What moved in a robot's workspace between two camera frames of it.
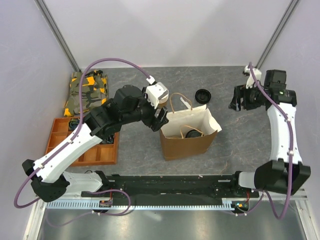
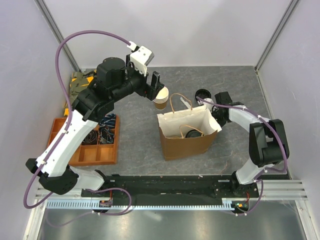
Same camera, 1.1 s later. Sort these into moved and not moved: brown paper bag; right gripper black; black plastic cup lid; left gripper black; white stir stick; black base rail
Moved: right gripper black; left gripper black
Not moved: white stir stick; black plastic cup lid; brown paper bag; black base rail
